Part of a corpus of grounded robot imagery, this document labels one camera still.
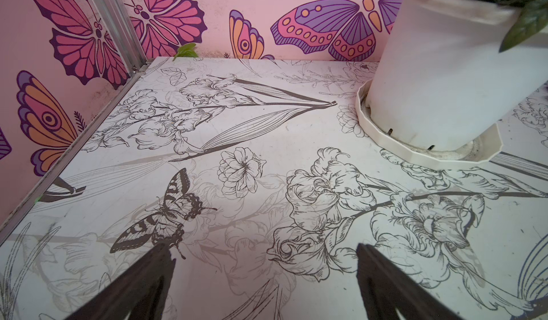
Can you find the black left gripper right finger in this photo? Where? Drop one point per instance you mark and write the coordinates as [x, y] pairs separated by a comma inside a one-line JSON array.
[[388, 293]]

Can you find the white plastic plant pot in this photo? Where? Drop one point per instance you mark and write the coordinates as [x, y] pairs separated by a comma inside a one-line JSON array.
[[443, 78]]

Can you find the white pot saucer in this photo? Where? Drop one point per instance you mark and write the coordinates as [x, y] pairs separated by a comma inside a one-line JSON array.
[[476, 153]]

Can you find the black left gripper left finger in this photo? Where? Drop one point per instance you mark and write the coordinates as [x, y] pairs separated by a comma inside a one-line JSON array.
[[139, 293]]

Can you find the aluminium frame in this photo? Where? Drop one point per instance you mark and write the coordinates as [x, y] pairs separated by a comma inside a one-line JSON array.
[[134, 60]]

